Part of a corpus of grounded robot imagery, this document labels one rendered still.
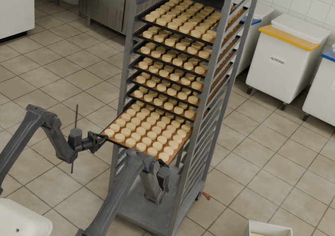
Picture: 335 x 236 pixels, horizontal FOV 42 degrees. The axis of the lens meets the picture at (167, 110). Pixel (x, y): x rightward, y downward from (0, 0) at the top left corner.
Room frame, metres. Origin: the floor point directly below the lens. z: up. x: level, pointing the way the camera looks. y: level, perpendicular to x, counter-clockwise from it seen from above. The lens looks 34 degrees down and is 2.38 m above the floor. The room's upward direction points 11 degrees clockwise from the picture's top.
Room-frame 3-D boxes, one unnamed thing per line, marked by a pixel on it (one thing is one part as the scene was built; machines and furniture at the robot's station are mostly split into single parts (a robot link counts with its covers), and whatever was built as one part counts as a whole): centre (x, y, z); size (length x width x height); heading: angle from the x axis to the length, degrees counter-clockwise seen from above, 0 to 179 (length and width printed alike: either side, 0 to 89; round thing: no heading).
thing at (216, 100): (2.16, -0.24, 0.96); 0.64 x 0.03 x 0.03; 161
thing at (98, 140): (1.69, 0.31, 0.95); 0.09 x 0.07 x 0.07; 131
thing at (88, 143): (1.65, 0.36, 0.96); 0.07 x 0.07 x 0.10; 41
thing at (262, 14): (4.49, -0.54, 0.39); 0.64 x 0.54 x 0.77; 153
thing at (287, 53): (4.17, -1.10, 0.39); 0.64 x 0.54 x 0.77; 151
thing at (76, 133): (1.58, 0.42, 1.00); 0.12 x 0.09 x 0.11; 163
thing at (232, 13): (2.16, -0.24, 1.59); 0.64 x 0.03 x 0.03; 161
